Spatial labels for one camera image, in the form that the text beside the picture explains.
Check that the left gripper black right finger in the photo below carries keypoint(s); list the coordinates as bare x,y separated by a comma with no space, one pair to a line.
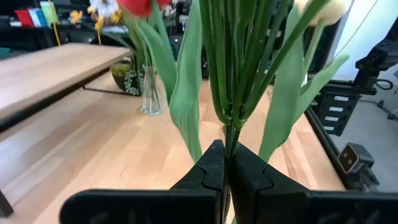
295,208

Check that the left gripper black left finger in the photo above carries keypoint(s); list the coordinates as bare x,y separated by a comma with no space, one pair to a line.
155,207

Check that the cream white tulip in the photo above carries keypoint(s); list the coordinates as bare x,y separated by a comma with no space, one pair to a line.
280,118

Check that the clear glass vase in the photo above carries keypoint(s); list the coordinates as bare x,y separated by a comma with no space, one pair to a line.
152,93

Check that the red tulip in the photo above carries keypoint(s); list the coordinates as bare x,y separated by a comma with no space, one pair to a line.
186,93

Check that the yellow daisy bunch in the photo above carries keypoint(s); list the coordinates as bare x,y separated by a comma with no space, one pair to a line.
76,16

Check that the wooden shelf with black legs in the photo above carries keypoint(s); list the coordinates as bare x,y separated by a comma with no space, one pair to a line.
46,71

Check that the light green box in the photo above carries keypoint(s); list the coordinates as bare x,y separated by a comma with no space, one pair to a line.
49,12

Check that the blue and white box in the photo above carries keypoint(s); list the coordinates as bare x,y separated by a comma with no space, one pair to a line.
37,17

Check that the red box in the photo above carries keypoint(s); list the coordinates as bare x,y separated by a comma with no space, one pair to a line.
23,18

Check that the black aluminium table frame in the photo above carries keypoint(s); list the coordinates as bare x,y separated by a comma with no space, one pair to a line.
326,149

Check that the table-level camera box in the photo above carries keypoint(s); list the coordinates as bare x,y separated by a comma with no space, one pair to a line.
349,157

